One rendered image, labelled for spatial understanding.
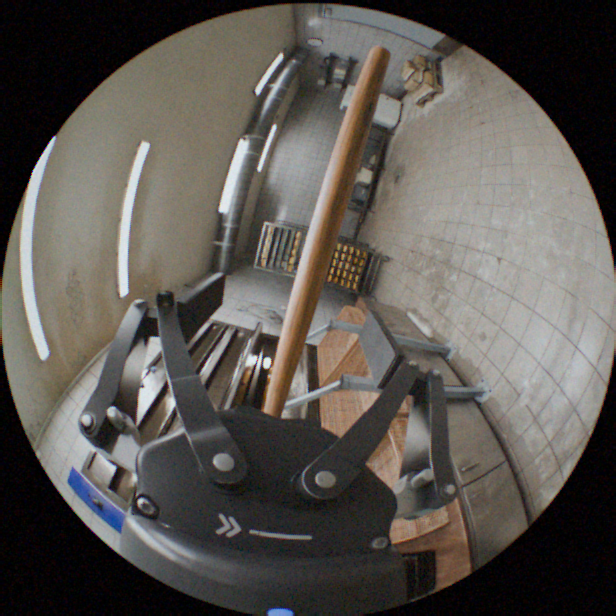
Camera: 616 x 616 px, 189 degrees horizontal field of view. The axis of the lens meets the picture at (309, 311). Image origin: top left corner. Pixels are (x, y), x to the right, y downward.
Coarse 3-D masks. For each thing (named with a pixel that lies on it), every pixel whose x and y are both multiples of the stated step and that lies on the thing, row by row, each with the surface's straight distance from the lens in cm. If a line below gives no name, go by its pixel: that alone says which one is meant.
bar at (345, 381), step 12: (336, 324) 119; (348, 324) 122; (312, 336) 123; (396, 336) 134; (432, 348) 153; (444, 348) 161; (456, 348) 162; (336, 384) 81; (348, 384) 80; (360, 384) 81; (372, 384) 83; (480, 384) 143; (312, 396) 84; (456, 396) 119; (468, 396) 128; (480, 396) 140; (288, 408) 91
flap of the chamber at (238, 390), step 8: (256, 336) 171; (256, 344) 174; (248, 352) 153; (256, 352) 178; (248, 360) 150; (240, 368) 139; (248, 368) 153; (240, 376) 133; (248, 376) 156; (240, 384) 135; (232, 392) 123; (240, 392) 137; (232, 400) 121; (240, 400) 140; (224, 408) 116; (232, 408) 123
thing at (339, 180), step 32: (384, 64) 34; (352, 96) 28; (352, 128) 23; (352, 160) 22; (320, 192) 22; (320, 224) 21; (320, 256) 21; (320, 288) 22; (288, 320) 23; (288, 352) 25; (288, 384) 29
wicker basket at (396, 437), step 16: (400, 432) 89; (384, 448) 113; (400, 448) 84; (368, 464) 124; (384, 464) 115; (400, 464) 79; (384, 480) 114; (432, 512) 80; (400, 528) 104; (416, 528) 74; (432, 528) 79
